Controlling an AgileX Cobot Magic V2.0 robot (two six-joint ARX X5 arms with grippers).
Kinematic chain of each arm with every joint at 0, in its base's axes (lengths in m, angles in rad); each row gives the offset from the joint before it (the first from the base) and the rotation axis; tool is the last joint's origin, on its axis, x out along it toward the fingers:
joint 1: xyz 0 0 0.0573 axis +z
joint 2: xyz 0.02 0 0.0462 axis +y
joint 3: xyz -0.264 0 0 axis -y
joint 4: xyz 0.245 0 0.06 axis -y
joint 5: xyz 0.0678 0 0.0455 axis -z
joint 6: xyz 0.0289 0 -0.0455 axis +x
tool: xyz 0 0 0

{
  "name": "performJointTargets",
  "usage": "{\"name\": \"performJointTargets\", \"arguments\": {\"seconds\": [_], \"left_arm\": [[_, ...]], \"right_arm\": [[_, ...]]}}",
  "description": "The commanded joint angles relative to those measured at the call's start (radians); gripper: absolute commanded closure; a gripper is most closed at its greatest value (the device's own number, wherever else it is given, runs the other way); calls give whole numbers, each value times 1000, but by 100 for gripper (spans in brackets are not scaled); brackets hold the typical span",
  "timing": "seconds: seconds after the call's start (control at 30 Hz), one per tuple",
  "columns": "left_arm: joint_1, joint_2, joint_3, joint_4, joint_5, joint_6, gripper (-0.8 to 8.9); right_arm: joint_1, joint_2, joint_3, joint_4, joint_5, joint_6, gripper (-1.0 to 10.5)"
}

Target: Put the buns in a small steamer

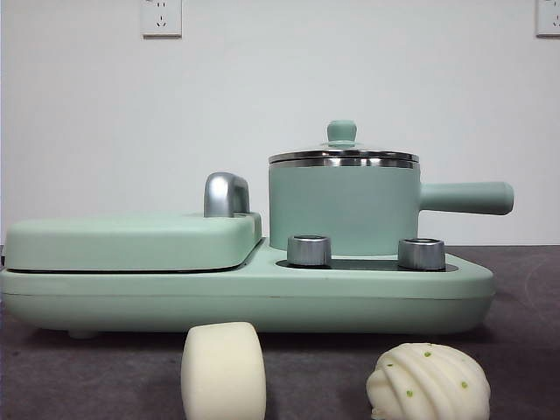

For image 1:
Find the glass pot lid green knob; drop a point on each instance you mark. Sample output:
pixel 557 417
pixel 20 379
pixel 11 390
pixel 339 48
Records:
pixel 342 131

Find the mint green breakfast machine base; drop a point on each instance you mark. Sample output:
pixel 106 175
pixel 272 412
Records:
pixel 262 302

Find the twisted white scallion bun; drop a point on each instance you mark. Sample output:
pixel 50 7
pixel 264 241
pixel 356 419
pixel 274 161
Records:
pixel 429 385

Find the silver control knob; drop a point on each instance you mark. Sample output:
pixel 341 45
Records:
pixel 421 254
pixel 308 251

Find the white wall socket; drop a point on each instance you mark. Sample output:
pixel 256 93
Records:
pixel 161 19
pixel 549 17

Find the smooth white steamed bun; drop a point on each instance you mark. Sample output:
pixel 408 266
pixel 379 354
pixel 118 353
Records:
pixel 223 372

